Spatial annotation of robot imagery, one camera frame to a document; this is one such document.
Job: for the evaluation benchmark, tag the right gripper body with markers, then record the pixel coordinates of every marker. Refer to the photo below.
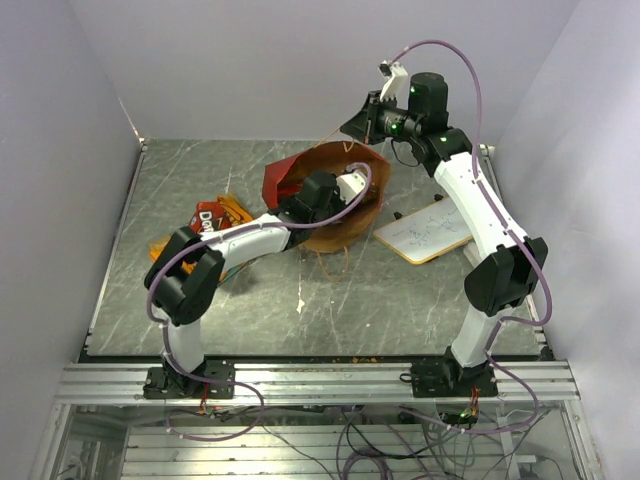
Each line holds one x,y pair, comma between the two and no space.
390,122

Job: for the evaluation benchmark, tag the red doritos bag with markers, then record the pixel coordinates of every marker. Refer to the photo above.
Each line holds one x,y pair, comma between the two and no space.
210,217

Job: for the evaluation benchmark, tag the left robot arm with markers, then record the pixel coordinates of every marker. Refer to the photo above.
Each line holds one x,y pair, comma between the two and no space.
182,281

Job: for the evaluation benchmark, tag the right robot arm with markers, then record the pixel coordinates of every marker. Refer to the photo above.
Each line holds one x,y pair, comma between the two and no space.
412,109

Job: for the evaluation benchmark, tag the small whiteboard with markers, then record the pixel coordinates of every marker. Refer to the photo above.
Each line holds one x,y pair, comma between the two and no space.
426,234

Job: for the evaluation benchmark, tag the white whiteboard stand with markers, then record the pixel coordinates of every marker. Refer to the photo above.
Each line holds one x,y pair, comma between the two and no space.
473,253

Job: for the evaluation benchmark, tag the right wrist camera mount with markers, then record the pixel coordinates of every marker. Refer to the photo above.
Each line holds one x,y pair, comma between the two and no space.
395,76

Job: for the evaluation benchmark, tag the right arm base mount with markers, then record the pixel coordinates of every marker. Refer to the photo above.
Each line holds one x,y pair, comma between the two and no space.
440,377

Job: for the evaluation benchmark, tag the aluminium rail frame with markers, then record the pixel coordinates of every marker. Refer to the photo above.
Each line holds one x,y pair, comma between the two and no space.
289,384

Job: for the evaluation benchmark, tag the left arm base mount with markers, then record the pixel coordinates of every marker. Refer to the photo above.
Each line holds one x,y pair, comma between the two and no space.
211,379

